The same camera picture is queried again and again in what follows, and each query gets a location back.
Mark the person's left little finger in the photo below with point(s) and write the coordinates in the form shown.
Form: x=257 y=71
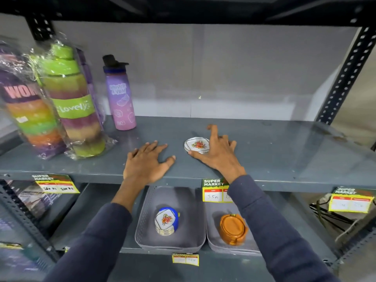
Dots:
x=132 y=154

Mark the person's right hand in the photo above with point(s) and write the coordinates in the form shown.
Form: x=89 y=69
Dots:
x=223 y=160

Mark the purple water bottle black lid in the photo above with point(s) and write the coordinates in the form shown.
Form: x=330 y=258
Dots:
x=120 y=99

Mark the dark grey metal shelf rack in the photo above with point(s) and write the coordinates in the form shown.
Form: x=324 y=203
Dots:
x=279 y=155

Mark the small yellow price tag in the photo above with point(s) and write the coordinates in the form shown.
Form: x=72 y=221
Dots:
x=185 y=259

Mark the white floral coaster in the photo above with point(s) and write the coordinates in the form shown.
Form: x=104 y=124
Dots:
x=197 y=144

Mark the dark printed boxes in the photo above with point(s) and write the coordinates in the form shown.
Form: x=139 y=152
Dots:
x=32 y=198

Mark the yellow green price tag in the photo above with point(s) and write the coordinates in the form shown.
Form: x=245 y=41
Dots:
x=213 y=190
x=351 y=201
x=55 y=184

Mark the orange coaster holder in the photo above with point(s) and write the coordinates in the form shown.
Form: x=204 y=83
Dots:
x=232 y=229

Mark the blue holder with floral coasters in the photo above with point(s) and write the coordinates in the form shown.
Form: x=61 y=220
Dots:
x=166 y=220

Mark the person's left thumb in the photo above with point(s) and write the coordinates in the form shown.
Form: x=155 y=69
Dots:
x=169 y=162

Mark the person's left forearm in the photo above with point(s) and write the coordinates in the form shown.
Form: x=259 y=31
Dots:
x=97 y=234

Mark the wrapped rainbow containers purple label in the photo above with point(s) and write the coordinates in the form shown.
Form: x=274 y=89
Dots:
x=26 y=111

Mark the wrapped rainbow containers green label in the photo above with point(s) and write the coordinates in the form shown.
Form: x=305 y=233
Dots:
x=70 y=99

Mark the person's right thumb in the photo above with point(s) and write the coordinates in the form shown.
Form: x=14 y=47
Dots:
x=196 y=155

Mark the person's right forearm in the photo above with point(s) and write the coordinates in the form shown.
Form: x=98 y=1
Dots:
x=273 y=232

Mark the person's left middle finger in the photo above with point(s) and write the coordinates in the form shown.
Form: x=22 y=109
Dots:
x=152 y=145

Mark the person's left hand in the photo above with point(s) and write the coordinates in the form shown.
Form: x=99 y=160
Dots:
x=144 y=168

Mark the grey plastic tray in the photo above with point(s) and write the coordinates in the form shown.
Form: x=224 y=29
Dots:
x=214 y=232
x=188 y=226

